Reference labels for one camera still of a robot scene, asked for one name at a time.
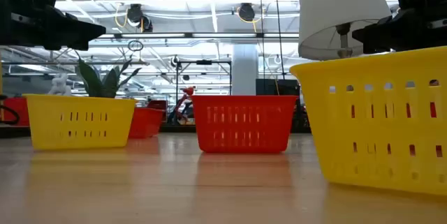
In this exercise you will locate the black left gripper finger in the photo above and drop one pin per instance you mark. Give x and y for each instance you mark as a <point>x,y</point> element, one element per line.
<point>70,32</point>

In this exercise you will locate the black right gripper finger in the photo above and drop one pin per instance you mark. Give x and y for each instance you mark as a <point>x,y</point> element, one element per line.
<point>391,35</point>

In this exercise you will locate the large yellow plastic basket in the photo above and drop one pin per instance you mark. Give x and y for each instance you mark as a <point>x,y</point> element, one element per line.
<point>384,67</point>

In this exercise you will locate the small yellow plastic basket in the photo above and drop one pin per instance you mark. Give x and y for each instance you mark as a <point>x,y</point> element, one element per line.
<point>45,123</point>

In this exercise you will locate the snake plant in white pot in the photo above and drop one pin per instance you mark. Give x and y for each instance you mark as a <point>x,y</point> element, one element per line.
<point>91,81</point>

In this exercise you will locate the white sculpture figure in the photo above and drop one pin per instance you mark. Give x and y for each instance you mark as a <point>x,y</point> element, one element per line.
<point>60,86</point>

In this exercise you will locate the table lamp with white shade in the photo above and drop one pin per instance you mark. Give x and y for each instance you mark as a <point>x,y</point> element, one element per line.
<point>335,4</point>

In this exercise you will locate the red storage bins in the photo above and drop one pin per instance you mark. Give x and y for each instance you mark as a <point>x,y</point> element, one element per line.
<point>19,110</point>

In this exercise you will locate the red tool cart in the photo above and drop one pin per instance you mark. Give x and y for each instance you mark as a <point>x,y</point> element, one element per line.
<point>158,104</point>

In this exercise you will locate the red machine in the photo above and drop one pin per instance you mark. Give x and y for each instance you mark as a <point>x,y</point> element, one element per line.
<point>188,90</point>

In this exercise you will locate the black monitor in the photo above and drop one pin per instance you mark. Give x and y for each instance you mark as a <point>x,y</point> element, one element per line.
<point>269,87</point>

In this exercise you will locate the white building column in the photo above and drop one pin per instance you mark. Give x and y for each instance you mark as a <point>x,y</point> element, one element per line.
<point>244,70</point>

